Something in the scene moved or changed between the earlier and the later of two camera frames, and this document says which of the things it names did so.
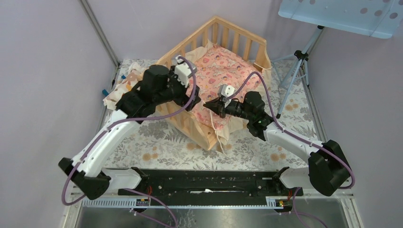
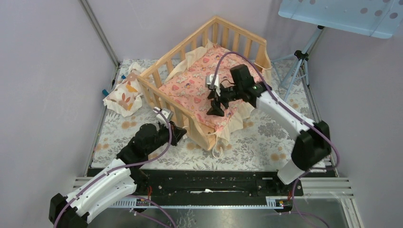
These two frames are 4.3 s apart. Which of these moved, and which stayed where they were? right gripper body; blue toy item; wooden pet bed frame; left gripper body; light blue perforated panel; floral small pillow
Moved: left gripper body; right gripper body
Stayed: wooden pet bed frame; blue toy item; floral small pillow; light blue perforated panel
